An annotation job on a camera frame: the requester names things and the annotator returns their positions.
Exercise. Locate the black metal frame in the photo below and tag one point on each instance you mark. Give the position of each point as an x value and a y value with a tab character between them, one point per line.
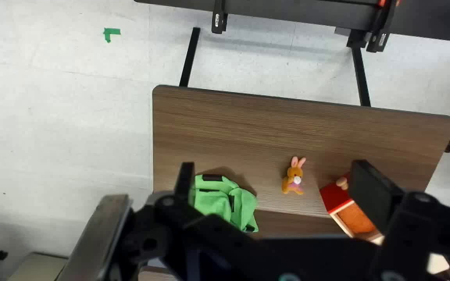
298	12

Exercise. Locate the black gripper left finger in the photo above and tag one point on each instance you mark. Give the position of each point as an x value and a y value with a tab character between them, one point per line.
185	182

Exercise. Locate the small black box under cloth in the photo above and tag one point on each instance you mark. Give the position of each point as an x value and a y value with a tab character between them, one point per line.
212	177

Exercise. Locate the beige flat box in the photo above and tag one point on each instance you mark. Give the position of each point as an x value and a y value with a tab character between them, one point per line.
38	266

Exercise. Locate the red toy box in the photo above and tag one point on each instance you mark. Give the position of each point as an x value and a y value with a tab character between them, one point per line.
337	199

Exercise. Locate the green cloth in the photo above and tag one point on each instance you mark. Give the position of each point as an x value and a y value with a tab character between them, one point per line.
220	202

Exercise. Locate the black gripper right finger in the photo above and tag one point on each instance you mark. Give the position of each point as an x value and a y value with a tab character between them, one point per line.
376	196

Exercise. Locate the orange bunny toy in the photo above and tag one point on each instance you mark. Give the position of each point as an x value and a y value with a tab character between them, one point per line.
295	180

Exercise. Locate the black table leg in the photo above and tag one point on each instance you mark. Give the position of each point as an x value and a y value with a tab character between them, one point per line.
190	57
362	79

